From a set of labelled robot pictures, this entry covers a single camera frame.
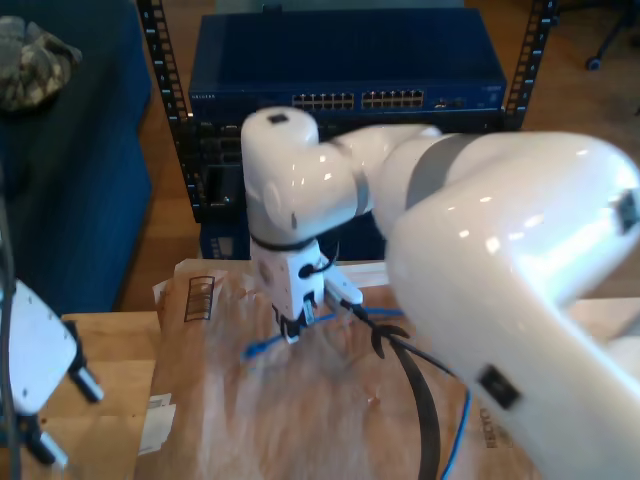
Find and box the camouflage cloth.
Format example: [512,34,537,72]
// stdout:
[0,15,84,112]

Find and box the blue network switch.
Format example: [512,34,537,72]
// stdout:
[188,8,509,132]

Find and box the black rack frame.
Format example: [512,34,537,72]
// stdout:
[135,0,560,225]

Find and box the brown paper mailer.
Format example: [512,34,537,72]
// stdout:
[133,257,551,480]

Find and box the blue sofa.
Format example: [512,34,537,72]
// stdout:
[0,0,154,375]

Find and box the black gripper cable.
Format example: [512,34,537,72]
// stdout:
[298,241,342,278]

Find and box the blue network cable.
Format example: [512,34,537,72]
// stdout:
[241,307,474,480]

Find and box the black rack server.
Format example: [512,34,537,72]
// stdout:
[193,115,505,169]

